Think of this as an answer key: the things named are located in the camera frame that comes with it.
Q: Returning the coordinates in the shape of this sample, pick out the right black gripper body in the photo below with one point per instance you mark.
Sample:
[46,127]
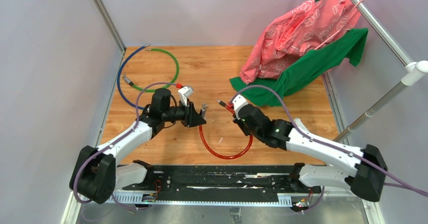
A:
[244,128]

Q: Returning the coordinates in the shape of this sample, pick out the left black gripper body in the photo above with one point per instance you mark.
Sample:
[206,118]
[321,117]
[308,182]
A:
[181,113]

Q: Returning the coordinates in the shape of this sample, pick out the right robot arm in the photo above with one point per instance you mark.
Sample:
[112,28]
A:
[358,170]

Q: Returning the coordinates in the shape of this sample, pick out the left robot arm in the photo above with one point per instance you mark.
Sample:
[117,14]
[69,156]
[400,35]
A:
[97,173]

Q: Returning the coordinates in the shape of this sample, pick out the green t-shirt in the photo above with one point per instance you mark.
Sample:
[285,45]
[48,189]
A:
[316,62]

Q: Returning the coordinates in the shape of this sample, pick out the pink patterned garment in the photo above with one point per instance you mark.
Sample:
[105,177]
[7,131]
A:
[292,35]

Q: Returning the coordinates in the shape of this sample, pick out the pink clothes hanger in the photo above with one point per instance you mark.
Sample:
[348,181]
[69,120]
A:
[341,28]

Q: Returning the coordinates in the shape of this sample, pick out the metal clothes rack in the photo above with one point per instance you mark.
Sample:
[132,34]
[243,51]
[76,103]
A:
[369,102]

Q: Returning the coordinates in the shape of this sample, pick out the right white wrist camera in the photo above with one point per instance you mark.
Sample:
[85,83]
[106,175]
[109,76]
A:
[238,103]

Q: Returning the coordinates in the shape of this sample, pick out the green cable lock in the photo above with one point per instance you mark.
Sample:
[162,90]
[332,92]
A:
[147,65]

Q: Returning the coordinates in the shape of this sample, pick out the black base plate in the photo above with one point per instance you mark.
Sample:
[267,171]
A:
[222,183]

